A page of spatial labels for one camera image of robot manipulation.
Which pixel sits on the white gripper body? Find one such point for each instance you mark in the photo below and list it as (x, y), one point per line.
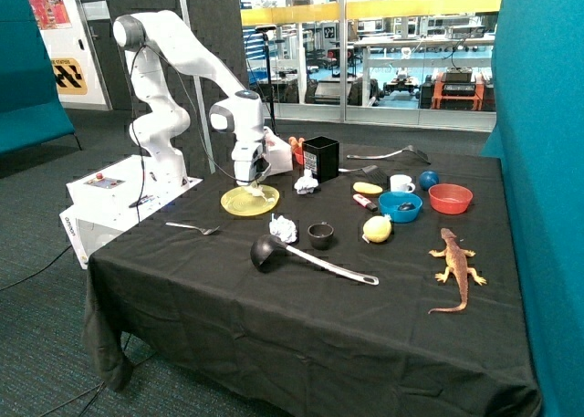
(250, 163)

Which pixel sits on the white tissue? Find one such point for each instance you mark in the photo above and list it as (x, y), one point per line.
(257, 191)

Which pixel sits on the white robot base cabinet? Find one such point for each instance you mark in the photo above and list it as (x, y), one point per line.
(110, 201)

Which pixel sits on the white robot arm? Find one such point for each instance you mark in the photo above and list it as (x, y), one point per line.
(149, 38)

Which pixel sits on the yellow plastic plate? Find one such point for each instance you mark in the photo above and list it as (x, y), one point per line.
(240, 203)

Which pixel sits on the white tissue box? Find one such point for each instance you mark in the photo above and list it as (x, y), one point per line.
(278, 153)

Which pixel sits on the crumpled white paper ball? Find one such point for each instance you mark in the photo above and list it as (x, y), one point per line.
(306, 183)

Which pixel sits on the black cup with white text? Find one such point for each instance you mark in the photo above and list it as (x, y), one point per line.
(321, 156)

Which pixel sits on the silver fork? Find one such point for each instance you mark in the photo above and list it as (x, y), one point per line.
(201, 230)

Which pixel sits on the small black bowl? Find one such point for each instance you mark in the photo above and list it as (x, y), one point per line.
(320, 235)

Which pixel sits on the red and white marker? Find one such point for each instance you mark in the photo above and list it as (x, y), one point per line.
(365, 202)

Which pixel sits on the yellow oval sponge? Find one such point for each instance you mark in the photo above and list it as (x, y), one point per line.
(366, 188)

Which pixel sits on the black slotted spatula near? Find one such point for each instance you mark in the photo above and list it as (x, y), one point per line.
(373, 173)

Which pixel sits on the black tablecloth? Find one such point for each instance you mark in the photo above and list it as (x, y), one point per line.
(312, 343)

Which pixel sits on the yellow sponge ball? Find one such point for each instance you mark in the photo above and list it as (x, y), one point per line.
(377, 229)

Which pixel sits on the white mug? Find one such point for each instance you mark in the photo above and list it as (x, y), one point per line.
(402, 183)

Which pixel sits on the blue plastic bowl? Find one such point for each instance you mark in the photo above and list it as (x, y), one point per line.
(389, 202)

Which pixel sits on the dark object in blue bowl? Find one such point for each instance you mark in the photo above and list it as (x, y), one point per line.
(406, 207)

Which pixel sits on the blue ball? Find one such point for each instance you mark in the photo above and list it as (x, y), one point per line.
(428, 179)

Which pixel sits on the red plastic bowl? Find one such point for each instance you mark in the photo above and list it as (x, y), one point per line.
(448, 198)

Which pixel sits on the teal sofa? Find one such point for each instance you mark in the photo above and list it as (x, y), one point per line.
(31, 112)

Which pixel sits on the orange toy lizard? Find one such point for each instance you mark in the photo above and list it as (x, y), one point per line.
(456, 265)

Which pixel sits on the teal partition panel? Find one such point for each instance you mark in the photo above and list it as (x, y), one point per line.
(537, 66)

